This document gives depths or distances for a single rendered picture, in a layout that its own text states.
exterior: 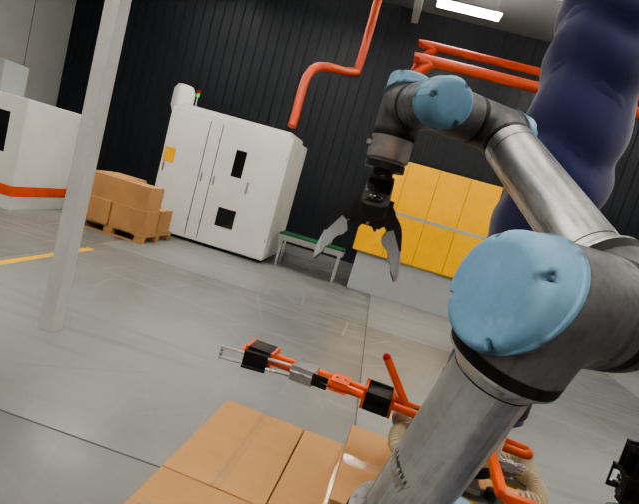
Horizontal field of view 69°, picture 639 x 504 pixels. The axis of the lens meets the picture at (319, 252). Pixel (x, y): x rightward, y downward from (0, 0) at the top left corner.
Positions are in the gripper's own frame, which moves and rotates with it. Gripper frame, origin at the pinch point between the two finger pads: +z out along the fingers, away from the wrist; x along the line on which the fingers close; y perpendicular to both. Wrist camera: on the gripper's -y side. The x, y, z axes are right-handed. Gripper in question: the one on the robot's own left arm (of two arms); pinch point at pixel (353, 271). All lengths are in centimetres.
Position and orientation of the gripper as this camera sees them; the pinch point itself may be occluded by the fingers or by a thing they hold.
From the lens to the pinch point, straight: 83.2
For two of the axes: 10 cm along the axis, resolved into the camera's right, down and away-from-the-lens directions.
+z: -2.7, 9.5, 1.4
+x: -9.5, -2.9, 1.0
